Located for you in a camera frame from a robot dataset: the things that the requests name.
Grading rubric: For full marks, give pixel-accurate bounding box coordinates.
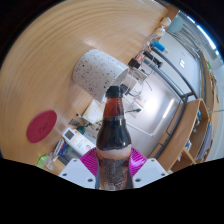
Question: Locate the small blue bottle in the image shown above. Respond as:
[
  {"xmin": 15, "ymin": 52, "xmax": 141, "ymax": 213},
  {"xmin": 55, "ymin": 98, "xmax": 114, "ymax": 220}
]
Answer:
[{"xmin": 150, "ymin": 40, "xmax": 168, "ymax": 54}]

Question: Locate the wooden wall shelf unit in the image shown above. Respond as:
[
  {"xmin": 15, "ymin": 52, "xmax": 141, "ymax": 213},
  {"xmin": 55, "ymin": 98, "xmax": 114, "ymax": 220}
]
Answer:
[{"xmin": 171, "ymin": 98, "xmax": 218, "ymax": 173}]

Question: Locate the clear blue pump bottle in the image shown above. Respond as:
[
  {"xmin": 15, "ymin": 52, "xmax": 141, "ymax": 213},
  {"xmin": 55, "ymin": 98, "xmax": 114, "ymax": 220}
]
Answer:
[{"xmin": 46, "ymin": 138, "xmax": 73, "ymax": 164}]

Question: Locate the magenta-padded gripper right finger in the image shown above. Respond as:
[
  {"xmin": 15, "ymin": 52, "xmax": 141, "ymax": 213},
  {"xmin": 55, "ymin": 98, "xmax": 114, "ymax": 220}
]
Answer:
[{"xmin": 128, "ymin": 147, "xmax": 169, "ymax": 189}]

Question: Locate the grey metal shelf frame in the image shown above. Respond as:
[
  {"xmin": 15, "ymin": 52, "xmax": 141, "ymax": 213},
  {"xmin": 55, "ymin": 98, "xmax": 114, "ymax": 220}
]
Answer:
[{"xmin": 143, "ymin": 49, "xmax": 208, "ymax": 161}]

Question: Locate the flat round red coaster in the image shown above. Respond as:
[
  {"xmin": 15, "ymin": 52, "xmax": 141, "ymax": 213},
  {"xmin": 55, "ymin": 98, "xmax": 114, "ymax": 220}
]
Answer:
[{"xmin": 26, "ymin": 109, "xmax": 58, "ymax": 144}]

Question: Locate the small white digital clock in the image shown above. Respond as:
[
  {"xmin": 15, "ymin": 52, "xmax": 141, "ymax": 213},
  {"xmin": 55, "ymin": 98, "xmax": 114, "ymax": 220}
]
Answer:
[{"xmin": 61, "ymin": 127, "xmax": 77, "ymax": 143}]

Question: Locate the dark drink plastic bottle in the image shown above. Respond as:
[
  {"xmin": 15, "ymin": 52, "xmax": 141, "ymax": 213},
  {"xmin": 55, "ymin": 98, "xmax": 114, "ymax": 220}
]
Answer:
[{"xmin": 95, "ymin": 85, "xmax": 133, "ymax": 191}]

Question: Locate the white crumpled tissue pack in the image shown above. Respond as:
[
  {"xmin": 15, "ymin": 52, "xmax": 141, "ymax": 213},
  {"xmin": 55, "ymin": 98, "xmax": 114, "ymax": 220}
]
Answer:
[{"xmin": 81, "ymin": 99, "xmax": 106, "ymax": 124}]

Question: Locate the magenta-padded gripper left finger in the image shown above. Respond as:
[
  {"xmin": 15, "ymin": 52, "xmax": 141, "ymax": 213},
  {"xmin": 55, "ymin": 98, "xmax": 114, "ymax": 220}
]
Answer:
[{"xmin": 59, "ymin": 147, "xmax": 100, "ymax": 190}]

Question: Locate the green snack packet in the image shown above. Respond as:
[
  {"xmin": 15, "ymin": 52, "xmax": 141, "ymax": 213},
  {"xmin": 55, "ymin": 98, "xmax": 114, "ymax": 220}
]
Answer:
[{"xmin": 35, "ymin": 154, "xmax": 50, "ymax": 169}]

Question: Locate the white LED light bar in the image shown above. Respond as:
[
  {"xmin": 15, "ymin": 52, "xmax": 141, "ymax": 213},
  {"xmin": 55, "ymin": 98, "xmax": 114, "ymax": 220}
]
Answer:
[{"xmin": 162, "ymin": 98, "xmax": 176, "ymax": 120}]

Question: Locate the speckled white ceramic cup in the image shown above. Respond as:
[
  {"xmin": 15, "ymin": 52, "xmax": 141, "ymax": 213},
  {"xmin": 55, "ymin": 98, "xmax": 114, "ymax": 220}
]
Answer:
[{"xmin": 72, "ymin": 49, "xmax": 130, "ymax": 104}]

